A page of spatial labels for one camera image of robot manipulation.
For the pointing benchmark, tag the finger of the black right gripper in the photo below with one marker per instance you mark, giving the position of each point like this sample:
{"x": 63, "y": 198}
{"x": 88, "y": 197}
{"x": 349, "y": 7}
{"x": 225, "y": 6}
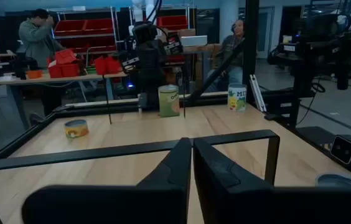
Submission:
{"x": 156, "y": 95}
{"x": 148, "y": 95}

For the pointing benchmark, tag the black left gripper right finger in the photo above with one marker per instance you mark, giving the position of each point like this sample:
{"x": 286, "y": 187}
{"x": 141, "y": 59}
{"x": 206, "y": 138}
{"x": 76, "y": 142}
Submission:
{"x": 256, "y": 205}

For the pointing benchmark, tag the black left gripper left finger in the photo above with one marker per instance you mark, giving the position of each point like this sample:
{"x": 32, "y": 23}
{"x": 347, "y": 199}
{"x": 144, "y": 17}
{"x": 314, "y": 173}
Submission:
{"x": 107, "y": 205}

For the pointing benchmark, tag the tall green can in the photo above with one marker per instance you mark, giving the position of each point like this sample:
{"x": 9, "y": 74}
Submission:
{"x": 169, "y": 102}

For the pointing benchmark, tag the short orange can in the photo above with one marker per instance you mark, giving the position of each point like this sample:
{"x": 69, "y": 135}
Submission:
{"x": 76, "y": 129}

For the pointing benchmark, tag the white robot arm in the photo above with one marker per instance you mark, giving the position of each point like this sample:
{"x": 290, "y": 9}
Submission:
{"x": 138, "y": 11}

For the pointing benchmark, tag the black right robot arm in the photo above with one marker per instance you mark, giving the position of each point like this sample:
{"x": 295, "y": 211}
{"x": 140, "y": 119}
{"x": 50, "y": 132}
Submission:
{"x": 129, "y": 49}

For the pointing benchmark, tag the black unused robot arm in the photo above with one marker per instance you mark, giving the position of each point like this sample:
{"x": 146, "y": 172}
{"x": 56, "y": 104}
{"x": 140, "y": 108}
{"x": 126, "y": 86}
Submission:
{"x": 318, "y": 43}

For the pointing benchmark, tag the red storage bin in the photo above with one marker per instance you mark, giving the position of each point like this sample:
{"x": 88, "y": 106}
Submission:
{"x": 172, "y": 22}
{"x": 98, "y": 26}
{"x": 65, "y": 57}
{"x": 107, "y": 65}
{"x": 63, "y": 70}
{"x": 69, "y": 27}

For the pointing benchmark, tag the cardboard box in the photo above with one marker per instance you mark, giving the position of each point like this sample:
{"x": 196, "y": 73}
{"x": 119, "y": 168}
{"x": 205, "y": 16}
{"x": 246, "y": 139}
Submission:
{"x": 186, "y": 32}

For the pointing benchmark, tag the white box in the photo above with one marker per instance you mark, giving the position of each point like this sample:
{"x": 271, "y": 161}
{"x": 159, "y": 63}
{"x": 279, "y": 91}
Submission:
{"x": 194, "y": 40}

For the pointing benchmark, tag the white metal rack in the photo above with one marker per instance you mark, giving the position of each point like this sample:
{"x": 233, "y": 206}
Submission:
{"x": 188, "y": 15}
{"x": 113, "y": 31}

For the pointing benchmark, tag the brown side table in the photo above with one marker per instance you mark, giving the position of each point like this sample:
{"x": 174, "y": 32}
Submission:
{"x": 203, "y": 49}

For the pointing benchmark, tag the white pineapple label can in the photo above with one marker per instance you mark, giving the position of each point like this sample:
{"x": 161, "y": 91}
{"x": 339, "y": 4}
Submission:
{"x": 237, "y": 98}

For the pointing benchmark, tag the person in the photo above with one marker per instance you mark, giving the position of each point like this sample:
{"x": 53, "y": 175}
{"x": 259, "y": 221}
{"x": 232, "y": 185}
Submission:
{"x": 37, "y": 40}
{"x": 233, "y": 53}

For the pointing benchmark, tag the wooden work table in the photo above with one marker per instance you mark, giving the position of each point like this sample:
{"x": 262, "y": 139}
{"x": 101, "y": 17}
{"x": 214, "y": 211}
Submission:
{"x": 54, "y": 78}

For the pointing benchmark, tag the orange bowl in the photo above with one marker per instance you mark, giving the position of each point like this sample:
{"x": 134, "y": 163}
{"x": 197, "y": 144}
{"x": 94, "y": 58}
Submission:
{"x": 34, "y": 74}

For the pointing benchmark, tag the black bench device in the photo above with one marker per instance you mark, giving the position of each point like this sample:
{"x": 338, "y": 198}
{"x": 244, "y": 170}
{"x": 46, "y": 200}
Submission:
{"x": 23, "y": 65}

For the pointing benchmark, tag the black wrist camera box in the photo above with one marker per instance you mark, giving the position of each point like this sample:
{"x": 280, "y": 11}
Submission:
{"x": 144, "y": 32}

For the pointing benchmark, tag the white aluminium rail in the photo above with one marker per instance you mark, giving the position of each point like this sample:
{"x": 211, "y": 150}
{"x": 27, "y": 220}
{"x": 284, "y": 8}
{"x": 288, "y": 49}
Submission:
{"x": 258, "y": 93}

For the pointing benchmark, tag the black rig frame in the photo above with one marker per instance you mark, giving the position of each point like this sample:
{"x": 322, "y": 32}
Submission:
{"x": 251, "y": 46}

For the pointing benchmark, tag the small black table camera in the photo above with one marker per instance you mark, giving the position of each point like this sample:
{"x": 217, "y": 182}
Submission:
{"x": 348, "y": 149}

